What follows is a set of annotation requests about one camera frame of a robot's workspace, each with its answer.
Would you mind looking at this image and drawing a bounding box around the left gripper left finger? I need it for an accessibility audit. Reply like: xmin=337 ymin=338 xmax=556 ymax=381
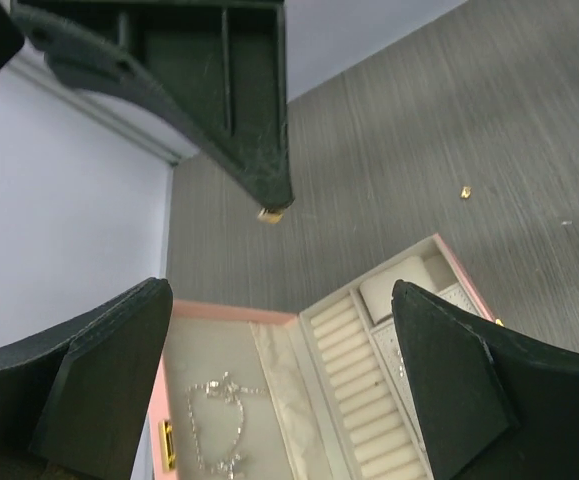
xmin=0 ymin=278 xmax=173 ymax=479

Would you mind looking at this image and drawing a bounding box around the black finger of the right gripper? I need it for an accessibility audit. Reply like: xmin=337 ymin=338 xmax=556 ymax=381
xmin=10 ymin=1 xmax=294 ymax=209

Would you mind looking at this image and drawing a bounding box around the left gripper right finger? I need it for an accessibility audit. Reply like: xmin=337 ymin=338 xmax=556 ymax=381
xmin=392 ymin=280 xmax=579 ymax=479

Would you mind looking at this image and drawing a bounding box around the small pale bead earring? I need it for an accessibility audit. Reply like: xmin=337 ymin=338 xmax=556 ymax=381
xmin=257 ymin=208 xmax=285 ymax=224

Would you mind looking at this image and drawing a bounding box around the pink jewelry box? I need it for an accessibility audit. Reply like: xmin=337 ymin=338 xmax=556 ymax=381
xmin=148 ymin=235 xmax=491 ymax=479

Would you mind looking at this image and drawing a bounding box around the small gold earring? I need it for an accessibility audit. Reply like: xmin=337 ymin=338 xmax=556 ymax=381
xmin=460 ymin=186 xmax=472 ymax=199

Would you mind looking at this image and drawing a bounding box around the silver necklace in lid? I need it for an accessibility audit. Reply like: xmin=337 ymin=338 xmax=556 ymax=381
xmin=185 ymin=370 xmax=268 ymax=476

